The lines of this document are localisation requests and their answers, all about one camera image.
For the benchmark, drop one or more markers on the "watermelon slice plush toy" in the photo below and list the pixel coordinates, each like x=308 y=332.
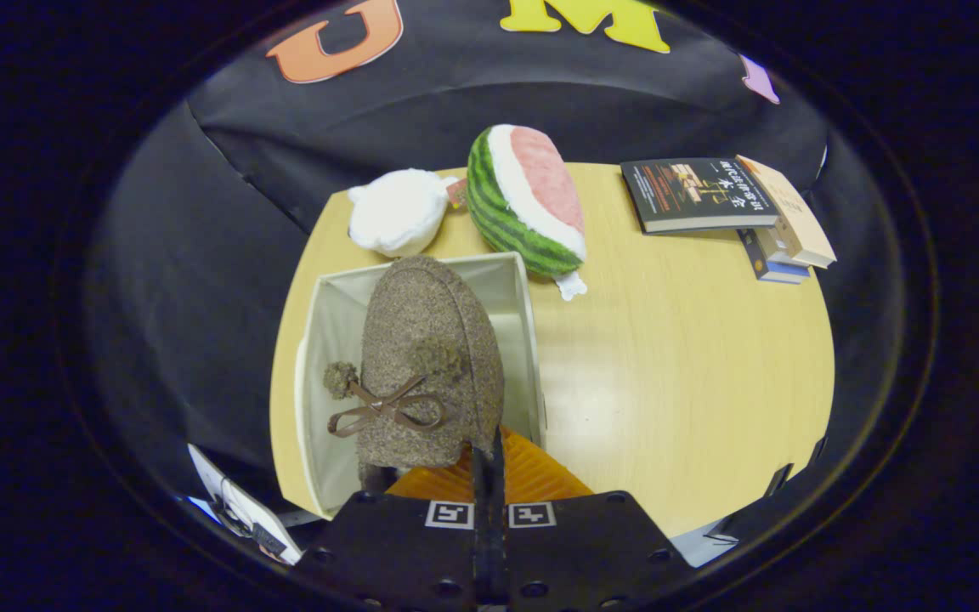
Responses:
x=523 y=204

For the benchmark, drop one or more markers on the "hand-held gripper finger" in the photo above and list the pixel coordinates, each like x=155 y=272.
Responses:
x=481 y=544
x=498 y=544

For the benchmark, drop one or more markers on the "small black block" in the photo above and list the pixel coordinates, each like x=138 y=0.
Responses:
x=778 y=480

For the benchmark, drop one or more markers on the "black backdrop cloth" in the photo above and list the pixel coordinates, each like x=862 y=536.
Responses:
x=200 y=255

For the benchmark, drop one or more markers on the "white plush toy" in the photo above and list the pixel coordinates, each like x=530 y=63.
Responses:
x=396 y=212

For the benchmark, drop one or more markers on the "beige cover book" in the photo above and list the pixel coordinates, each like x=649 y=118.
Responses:
x=795 y=217

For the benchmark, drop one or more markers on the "white paper sheet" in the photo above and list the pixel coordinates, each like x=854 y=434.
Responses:
x=234 y=501

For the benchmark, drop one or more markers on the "brown fuzzy slipper shoe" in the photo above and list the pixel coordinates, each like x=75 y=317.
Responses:
x=430 y=340

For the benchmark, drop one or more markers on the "black cover book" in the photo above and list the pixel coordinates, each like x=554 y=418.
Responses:
x=698 y=194

